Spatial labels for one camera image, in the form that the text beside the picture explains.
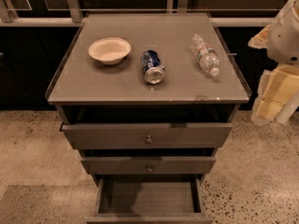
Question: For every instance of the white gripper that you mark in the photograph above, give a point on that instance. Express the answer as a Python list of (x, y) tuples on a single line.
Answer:
[(285, 41)]

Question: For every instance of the blue pepsi can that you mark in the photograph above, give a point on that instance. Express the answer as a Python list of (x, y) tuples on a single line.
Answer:
[(152, 67)]

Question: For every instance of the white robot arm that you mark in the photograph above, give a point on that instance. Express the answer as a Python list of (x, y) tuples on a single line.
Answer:
[(278, 91)]

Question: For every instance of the grey drawer cabinet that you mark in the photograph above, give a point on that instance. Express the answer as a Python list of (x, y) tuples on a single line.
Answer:
[(87, 91)]

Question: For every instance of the grey top drawer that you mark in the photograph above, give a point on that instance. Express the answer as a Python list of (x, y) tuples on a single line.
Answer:
[(146, 135)]

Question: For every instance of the grey middle drawer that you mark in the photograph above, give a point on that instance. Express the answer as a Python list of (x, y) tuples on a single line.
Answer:
[(147, 165)]

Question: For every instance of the grey open bottom drawer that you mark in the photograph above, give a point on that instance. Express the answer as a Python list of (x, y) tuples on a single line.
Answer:
[(149, 200)]

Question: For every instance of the clear plastic water bottle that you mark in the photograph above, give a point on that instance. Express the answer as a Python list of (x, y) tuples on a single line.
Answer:
[(205, 55)]

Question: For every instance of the metal window railing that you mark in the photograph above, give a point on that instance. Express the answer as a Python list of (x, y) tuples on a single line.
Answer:
[(225, 13)]

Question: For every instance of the white paper bowl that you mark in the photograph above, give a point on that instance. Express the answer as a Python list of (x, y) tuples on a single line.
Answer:
[(109, 50)]

